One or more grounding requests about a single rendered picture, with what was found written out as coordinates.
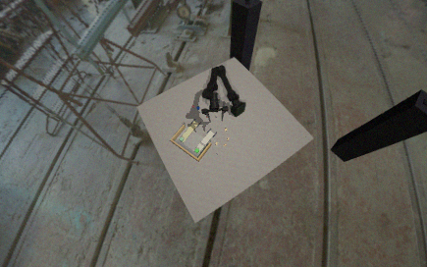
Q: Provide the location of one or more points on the pale yellow strip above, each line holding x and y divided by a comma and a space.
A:
193, 125

